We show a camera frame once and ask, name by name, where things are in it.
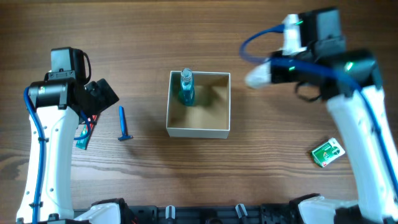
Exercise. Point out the white lotion tube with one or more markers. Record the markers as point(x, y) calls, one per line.
point(259, 77)

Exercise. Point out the white cardboard box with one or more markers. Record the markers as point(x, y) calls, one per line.
point(210, 114)

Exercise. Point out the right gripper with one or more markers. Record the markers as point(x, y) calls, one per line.
point(280, 70)

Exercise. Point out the red green toothpaste tube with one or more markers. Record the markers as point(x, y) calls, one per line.
point(83, 143)

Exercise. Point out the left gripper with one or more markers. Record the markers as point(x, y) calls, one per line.
point(101, 94)

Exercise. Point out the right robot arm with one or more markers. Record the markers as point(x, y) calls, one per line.
point(350, 82)

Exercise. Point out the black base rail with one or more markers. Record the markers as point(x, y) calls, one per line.
point(268, 213)

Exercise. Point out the green soap bar pack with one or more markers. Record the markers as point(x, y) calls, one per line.
point(327, 152)

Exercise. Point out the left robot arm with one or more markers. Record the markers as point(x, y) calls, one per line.
point(57, 105)

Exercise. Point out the blue disposable razor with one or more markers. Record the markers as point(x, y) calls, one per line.
point(122, 119)

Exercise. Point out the blue mouthwash bottle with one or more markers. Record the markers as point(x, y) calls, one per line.
point(186, 94)

